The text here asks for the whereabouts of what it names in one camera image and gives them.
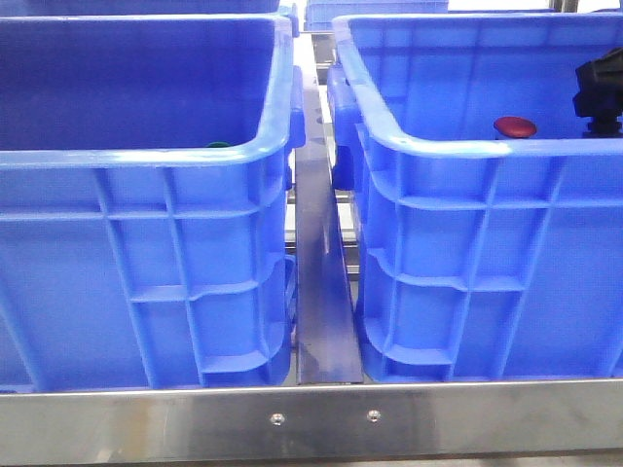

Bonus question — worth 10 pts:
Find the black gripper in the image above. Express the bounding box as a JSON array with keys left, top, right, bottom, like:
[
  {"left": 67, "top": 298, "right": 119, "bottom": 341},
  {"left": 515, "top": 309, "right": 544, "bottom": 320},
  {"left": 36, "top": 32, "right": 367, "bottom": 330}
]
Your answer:
[{"left": 572, "top": 47, "right": 622, "bottom": 138}]

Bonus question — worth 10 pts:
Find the red mushroom push button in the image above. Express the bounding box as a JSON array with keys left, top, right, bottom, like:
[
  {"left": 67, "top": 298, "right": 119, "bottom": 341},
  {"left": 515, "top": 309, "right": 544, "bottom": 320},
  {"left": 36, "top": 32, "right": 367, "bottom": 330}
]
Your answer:
[{"left": 494, "top": 116, "right": 537, "bottom": 140}]

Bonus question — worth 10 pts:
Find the blue plastic bin right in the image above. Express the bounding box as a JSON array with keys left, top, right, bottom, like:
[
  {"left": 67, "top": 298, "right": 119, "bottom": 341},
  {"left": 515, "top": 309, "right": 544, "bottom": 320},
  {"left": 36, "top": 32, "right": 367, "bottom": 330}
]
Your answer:
[{"left": 329, "top": 13, "right": 622, "bottom": 382}]

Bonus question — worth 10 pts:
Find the blue plastic bin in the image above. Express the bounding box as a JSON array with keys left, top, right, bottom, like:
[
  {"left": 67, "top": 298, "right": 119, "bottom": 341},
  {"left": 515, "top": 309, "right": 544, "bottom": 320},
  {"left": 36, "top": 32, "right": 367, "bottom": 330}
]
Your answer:
[
  {"left": 329, "top": 13, "right": 622, "bottom": 382},
  {"left": 1, "top": 15, "right": 305, "bottom": 393}
]

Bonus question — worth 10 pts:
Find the far blue crate left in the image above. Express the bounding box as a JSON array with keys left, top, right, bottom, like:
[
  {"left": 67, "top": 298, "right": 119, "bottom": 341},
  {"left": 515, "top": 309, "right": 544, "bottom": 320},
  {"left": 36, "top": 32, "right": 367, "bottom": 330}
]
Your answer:
[{"left": 304, "top": 0, "right": 449, "bottom": 32}]

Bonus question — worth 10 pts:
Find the green push button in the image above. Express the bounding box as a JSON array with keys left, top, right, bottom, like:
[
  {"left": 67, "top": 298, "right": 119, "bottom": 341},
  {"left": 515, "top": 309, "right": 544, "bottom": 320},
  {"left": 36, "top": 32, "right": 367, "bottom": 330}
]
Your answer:
[{"left": 205, "top": 141, "right": 231, "bottom": 149}]

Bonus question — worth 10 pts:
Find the blue plastic bin left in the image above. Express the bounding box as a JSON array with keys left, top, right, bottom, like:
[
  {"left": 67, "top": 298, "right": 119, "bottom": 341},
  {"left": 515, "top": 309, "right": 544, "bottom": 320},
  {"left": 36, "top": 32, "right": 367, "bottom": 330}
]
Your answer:
[{"left": 1, "top": 15, "right": 305, "bottom": 393}]

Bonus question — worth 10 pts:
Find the blue bin rear left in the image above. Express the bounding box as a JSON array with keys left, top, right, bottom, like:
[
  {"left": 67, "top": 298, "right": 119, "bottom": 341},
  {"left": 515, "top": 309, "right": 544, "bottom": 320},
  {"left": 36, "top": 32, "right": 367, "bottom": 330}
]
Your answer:
[{"left": 1, "top": 0, "right": 300, "bottom": 37}]

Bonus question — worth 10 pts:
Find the steel shelf front rail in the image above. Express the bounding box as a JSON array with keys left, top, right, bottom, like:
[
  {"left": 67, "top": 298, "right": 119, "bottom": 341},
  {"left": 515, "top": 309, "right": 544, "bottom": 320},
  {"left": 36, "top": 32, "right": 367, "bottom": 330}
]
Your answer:
[{"left": 1, "top": 379, "right": 622, "bottom": 465}]

